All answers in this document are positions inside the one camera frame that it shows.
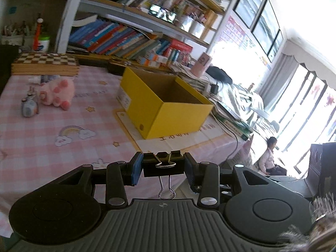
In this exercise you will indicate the white spray bottle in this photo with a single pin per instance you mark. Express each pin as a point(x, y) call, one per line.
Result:
point(48, 78)

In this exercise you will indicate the black rounded pouch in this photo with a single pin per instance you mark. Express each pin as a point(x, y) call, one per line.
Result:
point(219, 74)

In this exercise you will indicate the white storage pot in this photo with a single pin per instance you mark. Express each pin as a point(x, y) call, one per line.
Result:
point(197, 28)

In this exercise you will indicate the small grey toy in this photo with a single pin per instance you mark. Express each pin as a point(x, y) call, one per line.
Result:
point(29, 107)

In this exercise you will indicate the alphabet wall poster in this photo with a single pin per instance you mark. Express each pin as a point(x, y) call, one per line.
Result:
point(244, 39)

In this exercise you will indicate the grey curtain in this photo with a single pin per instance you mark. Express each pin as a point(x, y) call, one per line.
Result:
point(279, 78)

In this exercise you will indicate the pink plush pig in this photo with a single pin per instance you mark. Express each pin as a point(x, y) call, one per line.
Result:
point(56, 94)

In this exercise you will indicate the white bookshelf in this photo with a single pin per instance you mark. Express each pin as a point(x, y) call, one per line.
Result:
point(67, 13)

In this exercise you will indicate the black binder clip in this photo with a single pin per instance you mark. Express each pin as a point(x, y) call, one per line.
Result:
point(162, 172)

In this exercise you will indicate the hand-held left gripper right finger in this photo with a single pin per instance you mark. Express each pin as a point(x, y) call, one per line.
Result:
point(189, 170)

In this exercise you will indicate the wooden chessboard box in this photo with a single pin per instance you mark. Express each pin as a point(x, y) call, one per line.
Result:
point(44, 63)

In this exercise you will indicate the black power adapter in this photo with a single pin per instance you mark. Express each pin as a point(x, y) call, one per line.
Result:
point(214, 89)

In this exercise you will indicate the stack of loose papers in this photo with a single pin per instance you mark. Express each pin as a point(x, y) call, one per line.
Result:
point(191, 80)

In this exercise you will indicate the pink cup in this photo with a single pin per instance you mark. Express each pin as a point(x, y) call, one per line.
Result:
point(200, 65)

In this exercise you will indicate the pink checked tablecloth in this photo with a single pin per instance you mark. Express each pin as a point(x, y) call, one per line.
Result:
point(65, 149)

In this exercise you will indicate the red tassel ornament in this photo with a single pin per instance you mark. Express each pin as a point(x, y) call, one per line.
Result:
point(37, 35)

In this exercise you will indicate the white jar with green lid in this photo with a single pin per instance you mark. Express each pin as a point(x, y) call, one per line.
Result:
point(44, 44)

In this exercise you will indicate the white pen holder with pens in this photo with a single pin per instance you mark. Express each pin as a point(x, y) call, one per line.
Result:
point(15, 38)

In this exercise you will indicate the row of leaning colourful books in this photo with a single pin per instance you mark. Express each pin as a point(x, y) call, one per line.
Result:
point(118, 40)

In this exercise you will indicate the orange white medicine box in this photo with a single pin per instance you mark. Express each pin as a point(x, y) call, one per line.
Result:
point(157, 57)
point(148, 62)

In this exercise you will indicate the striped cloth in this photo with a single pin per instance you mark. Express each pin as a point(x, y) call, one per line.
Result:
point(244, 99)

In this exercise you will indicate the black cabinet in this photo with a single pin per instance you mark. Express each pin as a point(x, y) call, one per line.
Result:
point(324, 165)

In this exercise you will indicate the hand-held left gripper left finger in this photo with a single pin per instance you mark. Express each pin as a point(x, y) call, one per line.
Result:
point(136, 170)

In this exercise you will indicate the smartphone with lit screen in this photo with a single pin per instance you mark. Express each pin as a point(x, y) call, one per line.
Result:
point(162, 13)

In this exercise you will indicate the yellow cardboard box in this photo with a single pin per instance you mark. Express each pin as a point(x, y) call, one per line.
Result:
point(178, 120)

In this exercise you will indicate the pile of books and notebooks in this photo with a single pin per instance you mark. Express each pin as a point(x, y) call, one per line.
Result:
point(233, 123)

